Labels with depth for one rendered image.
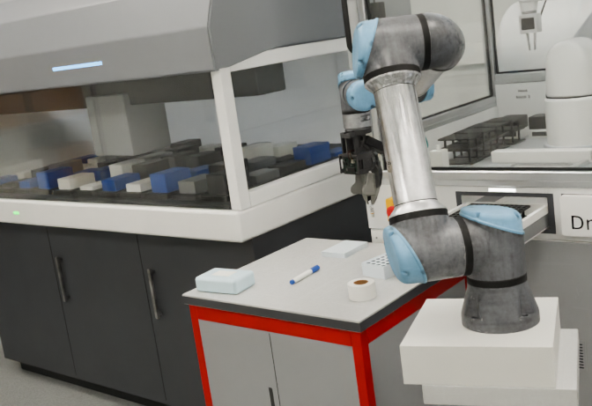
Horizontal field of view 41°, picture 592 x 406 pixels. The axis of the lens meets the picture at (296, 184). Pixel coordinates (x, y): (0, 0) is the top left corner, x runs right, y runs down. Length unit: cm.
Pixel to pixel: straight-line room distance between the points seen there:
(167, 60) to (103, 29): 35
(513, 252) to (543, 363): 21
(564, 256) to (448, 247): 81
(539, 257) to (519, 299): 74
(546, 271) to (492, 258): 78
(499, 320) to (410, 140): 38
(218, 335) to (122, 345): 116
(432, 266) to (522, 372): 25
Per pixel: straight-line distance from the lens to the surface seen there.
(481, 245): 154
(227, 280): 224
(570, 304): 234
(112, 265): 329
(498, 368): 155
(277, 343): 214
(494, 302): 158
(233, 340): 226
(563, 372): 161
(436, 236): 152
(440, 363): 156
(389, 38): 161
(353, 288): 204
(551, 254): 231
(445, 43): 164
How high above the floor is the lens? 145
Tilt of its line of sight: 11 degrees down
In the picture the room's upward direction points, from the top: 8 degrees counter-clockwise
